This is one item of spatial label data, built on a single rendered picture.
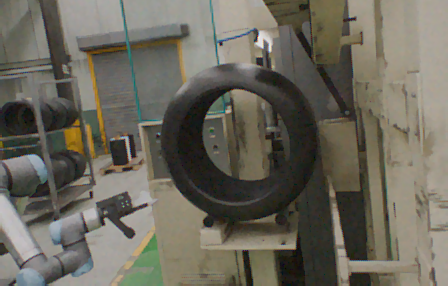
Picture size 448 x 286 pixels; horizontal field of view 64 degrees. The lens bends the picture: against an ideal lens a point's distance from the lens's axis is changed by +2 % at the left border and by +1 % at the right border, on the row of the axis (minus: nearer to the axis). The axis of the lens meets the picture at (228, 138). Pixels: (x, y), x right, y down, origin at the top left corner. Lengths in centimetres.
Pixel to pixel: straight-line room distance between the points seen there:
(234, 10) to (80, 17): 1030
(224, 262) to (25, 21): 1112
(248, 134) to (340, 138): 41
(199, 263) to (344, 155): 120
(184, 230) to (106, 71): 939
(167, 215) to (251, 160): 82
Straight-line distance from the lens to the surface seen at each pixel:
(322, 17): 116
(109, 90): 1136
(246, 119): 166
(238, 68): 127
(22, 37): 1263
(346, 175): 161
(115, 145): 791
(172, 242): 236
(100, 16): 1161
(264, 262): 185
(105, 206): 133
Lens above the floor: 138
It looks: 7 degrees down
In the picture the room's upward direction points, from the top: 7 degrees counter-clockwise
